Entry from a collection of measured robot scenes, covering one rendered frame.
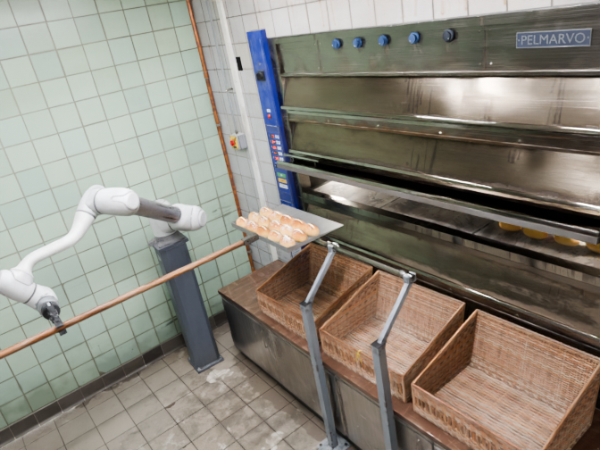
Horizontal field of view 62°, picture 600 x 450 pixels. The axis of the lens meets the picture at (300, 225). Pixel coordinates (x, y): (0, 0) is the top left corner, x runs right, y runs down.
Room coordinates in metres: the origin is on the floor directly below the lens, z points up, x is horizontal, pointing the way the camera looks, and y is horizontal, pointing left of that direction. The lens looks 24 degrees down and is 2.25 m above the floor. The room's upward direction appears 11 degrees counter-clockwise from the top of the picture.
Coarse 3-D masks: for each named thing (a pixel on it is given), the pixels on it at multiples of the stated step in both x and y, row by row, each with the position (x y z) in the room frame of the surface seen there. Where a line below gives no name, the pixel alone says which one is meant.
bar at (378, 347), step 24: (384, 264) 1.87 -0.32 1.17; (312, 288) 2.07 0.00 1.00; (408, 288) 1.74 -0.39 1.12; (312, 336) 2.02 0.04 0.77; (384, 336) 1.65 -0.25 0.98; (312, 360) 2.03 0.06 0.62; (384, 360) 1.62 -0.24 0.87; (384, 384) 1.61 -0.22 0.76; (384, 408) 1.62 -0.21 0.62; (336, 432) 2.12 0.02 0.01; (384, 432) 1.64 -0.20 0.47
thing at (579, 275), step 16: (304, 192) 2.92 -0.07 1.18; (320, 192) 2.87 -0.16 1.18; (352, 208) 2.56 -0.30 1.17; (368, 208) 2.49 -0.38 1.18; (400, 224) 2.27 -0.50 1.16; (416, 224) 2.18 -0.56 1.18; (432, 224) 2.15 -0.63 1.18; (448, 240) 2.02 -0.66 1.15; (464, 240) 1.95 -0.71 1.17; (480, 240) 1.91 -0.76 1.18; (496, 240) 1.88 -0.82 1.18; (512, 256) 1.76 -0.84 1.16; (528, 256) 1.71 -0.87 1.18; (544, 256) 1.68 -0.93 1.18; (560, 272) 1.60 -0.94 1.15; (576, 272) 1.55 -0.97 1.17; (592, 272) 1.52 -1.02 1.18
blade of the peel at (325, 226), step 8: (272, 208) 2.76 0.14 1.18; (280, 208) 2.74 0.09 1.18; (288, 208) 2.71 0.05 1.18; (296, 216) 2.57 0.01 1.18; (304, 216) 2.55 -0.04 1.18; (312, 216) 2.53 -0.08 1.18; (232, 224) 2.59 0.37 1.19; (320, 224) 2.40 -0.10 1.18; (328, 224) 2.38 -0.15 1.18; (336, 224) 2.36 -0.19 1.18; (248, 232) 2.45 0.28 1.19; (320, 232) 2.30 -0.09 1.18; (328, 232) 2.28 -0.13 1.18; (264, 240) 2.32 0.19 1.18; (304, 240) 2.21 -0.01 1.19; (312, 240) 2.23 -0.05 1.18; (280, 248) 2.20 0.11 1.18; (288, 248) 2.15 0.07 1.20; (296, 248) 2.17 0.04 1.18
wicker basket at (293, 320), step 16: (304, 256) 2.84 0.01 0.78; (288, 272) 2.76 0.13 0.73; (304, 272) 2.82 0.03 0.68; (336, 272) 2.66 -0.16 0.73; (352, 272) 2.54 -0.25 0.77; (368, 272) 2.41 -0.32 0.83; (304, 288) 2.77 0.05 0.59; (320, 288) 2.73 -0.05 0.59; (336, 288) 2.63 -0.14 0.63; (352, 288) 2.34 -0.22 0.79; (272, 304) 2.49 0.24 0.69; (288, 304) 2.62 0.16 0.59; (320, 304) 2.55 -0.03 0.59; (336, 304) 2.26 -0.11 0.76; (352, 304) 2.33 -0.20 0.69; (288, 320) 2.46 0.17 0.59; (320, 320) 2.20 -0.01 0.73; (304, 336) 2.25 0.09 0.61; (320, 336) 2.19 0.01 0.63
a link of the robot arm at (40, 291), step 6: (36, 288) 2.06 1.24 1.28; (42, 288) 2.09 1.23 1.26; (48, 288) 2.13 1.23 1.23; (36, 294) 2.05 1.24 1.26; (42, 294) 2.06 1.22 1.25; (48, 294) 2.07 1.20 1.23; (54, 294) 2.11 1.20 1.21; (30, 300) 2.03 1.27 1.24; (36, 300) 2.04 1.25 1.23; (30, 306) 2.04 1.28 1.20; (36, 306) 2.03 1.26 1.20
